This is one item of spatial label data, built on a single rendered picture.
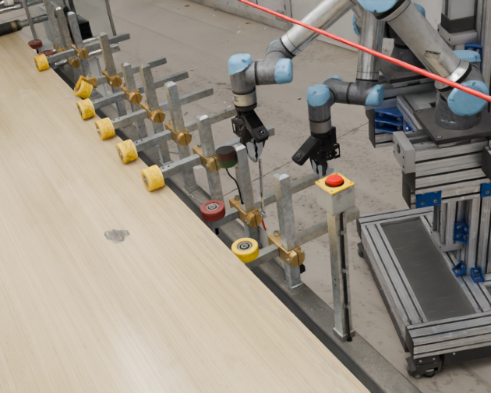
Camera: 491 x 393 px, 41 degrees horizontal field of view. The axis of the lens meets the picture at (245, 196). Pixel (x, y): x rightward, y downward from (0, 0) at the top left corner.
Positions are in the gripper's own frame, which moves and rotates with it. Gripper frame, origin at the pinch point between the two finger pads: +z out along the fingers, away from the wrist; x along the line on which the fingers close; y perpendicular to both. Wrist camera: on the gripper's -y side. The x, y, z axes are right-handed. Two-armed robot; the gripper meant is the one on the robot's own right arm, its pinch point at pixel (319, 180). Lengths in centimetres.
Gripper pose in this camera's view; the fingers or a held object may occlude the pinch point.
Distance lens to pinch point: 235.1
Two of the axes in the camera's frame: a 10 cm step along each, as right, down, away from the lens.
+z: 1.3, 8.3, 5.4
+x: -4.9, -4.2, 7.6
